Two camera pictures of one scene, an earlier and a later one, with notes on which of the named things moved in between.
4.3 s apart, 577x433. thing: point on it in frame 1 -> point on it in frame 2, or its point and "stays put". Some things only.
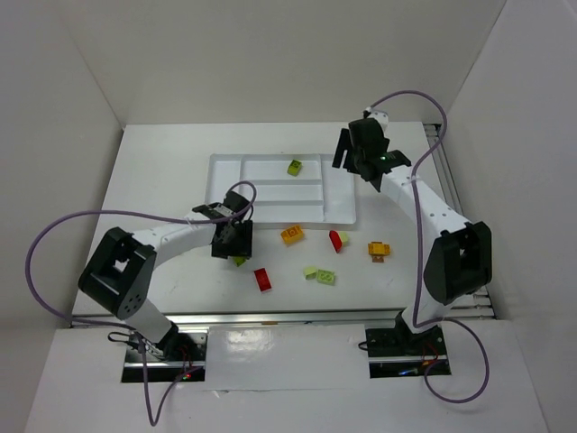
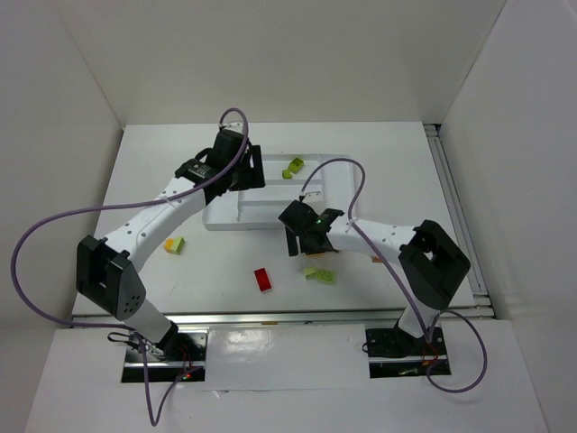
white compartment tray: [291, 188] stays put
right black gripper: [342, 148] -> [295, 233]
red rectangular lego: [263, 280] stays put
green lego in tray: [294, 167] stays put
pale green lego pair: [322, 276] stays put
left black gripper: [235, 244] -> [254, 167]
